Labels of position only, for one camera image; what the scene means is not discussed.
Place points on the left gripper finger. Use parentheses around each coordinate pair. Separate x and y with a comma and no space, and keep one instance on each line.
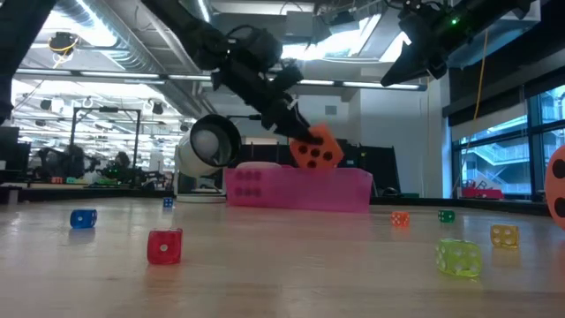
(304,134)

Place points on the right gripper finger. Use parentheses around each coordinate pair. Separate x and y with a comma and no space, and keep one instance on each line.
(406,70)

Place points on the large orange foam die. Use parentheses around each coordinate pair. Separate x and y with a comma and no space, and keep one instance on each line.
(320,154)
(557,185)

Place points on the large pink foam die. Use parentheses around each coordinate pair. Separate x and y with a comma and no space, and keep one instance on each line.
(260,164)

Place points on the pink translucent plastic bin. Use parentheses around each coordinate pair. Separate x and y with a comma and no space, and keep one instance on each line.
(309,190)

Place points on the small orange die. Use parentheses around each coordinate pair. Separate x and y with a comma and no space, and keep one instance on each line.
(400,218)

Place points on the small blue die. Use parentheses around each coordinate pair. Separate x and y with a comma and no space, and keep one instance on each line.
(167,202)
(83,218)

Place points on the small dark green die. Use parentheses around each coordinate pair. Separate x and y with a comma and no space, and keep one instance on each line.
(446,215)

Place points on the small red die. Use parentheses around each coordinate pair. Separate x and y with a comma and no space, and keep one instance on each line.
(164,245)

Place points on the small yellow die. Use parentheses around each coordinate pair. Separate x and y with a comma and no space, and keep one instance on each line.
(504,235)

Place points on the small lime green die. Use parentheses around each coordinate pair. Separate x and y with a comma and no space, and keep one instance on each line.
(459,257)

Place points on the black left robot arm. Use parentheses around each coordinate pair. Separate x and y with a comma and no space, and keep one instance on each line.
(190,31)

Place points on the black low partition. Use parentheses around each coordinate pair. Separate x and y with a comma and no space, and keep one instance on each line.
(265,154)

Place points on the white round desk fan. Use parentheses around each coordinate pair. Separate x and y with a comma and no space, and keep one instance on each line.
(207,146)

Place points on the black equipment cabinet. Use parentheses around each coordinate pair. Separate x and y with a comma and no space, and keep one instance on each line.
(384,168)

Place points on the white paper sign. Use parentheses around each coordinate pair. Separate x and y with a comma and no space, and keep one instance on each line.
(483,182)

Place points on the red box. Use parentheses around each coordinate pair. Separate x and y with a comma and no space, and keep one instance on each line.
(481,193)

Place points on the black computer monitor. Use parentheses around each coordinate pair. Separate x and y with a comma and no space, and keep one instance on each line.
(9,146)

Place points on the thin black stand frame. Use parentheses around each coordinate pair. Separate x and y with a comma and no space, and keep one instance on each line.
(247,117)

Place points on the grey wall vent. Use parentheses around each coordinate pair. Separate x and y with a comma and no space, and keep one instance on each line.
(331,110)

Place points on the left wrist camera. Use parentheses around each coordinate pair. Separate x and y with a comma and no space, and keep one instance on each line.
(289,75)

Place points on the round silver air duct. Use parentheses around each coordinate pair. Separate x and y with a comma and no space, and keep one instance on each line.
(196,9)

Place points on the black gantry frame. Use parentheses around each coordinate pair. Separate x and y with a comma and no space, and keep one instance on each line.
(106,109)

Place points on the black aluminium table frame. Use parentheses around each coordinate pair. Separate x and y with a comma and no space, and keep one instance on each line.
(485,204)

